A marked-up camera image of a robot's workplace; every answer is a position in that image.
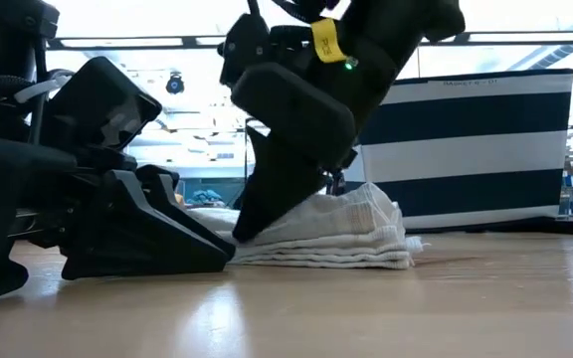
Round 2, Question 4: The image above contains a blue crumpled cloth pile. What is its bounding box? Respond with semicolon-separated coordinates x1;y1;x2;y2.
186;188;226;207

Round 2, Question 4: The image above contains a yellow cable label tag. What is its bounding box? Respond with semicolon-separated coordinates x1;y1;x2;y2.
310;18;350;65

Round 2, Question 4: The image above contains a navy white striped fabric bin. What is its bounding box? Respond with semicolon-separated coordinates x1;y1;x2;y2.
343;68;573;234

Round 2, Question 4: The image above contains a white cloth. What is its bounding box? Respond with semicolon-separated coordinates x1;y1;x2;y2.
186;181;425;270

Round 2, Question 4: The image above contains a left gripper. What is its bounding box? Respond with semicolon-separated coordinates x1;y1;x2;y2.
0;57;234;307

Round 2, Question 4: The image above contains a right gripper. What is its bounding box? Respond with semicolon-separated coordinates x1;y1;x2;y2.
219;14;362;245

